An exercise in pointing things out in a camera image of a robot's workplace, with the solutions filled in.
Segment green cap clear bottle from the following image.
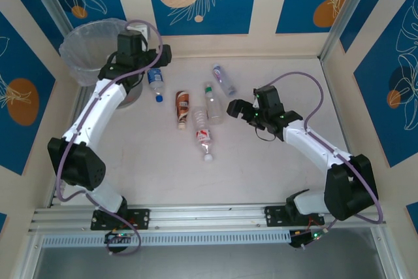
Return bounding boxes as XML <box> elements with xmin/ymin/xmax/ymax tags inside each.
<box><xmin>204</xmin><ymin>82</ymin><xmax>225</xmax><ymax>125</ymax></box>

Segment blue label water bottle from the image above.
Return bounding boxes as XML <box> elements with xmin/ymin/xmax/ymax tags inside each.
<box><xmin>146</xmin><ymin>67</ymin><xmax>165</xmax><ymax>103</ymax></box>

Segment red label clear bottle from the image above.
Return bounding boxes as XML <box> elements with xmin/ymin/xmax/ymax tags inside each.
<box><xmin>191</xmin><ymin>105</ymin><xmax>215</xmax><ymax>163</ymax></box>

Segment brown label plastic bottle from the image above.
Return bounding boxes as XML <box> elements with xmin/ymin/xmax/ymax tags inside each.
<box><xmin>176</xmin><ymin>90</ymin><xmax>191</xmax><ymax>131</ymax></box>

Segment clear plastic bin with liner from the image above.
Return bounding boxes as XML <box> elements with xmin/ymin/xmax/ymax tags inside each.
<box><xmin>59</xmin><ymin>18</ymin><xmax>144</xmax><ymax>110</ymax></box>

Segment purple label clear bottle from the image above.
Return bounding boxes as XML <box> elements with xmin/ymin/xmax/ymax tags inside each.
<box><xmin>211</xmin><ymin>63</ymin><xmax>236</xmax><ymax>98</ymax></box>

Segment right controller board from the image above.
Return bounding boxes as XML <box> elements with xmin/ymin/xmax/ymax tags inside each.
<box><xmin>289</xmin><ymin>229</ymin><xmax>329</xmax><ymax>249</ymax></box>

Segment controller board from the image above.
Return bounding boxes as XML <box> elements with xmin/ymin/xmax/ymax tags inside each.
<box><xmin>104</xmin><ymin>230</ymin><xmax>135</xmax><ymax>244</ymax></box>
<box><xmin>289</xmin><ymin>229</ymin><xmax>329</xmax><ymax>249</ymax></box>

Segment grey metal sheet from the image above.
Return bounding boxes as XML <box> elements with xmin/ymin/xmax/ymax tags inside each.
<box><xmin>19</xmin><ymin>229</ymin><xmax>398</xmax><ymax>279</ymax></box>

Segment left controller board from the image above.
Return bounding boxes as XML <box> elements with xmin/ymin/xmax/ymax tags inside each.
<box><xmin>104</xmin><ymin>230</ymin><xmax>135</xmax><ymax>244</ymax></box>

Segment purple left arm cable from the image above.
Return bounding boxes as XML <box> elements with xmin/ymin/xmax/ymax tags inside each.
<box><xmin>56</xmin><ymin>19</ymin><xmax>163</xmax><ymax>256</ymax></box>

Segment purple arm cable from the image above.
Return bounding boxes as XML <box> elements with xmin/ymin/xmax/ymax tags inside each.
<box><xmin>266</xmin><ymin>72</ymin><xmax>383</xmax><ymax>234</ymax></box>
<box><xmin>56</xmin><ymin>19</ymin><xmax>163</xmax><ymax>256</ymax></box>

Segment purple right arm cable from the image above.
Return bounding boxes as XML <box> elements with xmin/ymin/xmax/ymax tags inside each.
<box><xmin>266</xmin><ymin>72</ymin><xmax>383</xmax><ymax>234</ymax></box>

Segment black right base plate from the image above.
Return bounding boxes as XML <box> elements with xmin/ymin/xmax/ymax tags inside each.
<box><xmin>264</xmin><ymin>205</ymin><xmax>327</xmax><ymax>227</ymax></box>

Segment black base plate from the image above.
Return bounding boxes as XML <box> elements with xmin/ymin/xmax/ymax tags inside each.
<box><xmin>90</xmin><ymin>207</ymin><xmax>151</xmax><ymax>231</ymax></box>
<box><xmin>264</xmin><ymin>205</ymin><xmax>327</xmax><ymax>227</ymax></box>

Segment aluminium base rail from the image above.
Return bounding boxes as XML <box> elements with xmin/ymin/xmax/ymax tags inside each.
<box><xmin>27</xmin><ymin>205</ymin><xmax>386</xmax><ymax>236</ymax></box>

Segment grey slotted cable duct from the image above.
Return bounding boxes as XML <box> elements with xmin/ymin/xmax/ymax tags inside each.
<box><xmin>42</xmin><ymin>229</ymin><xmax>291</xmax><ymax>248</ymax></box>

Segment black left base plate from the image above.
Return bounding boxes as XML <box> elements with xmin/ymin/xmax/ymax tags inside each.
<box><xmin>90</xmin><ymin>207</ymin><xmax>151</xmax><ymax>231</ymax></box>

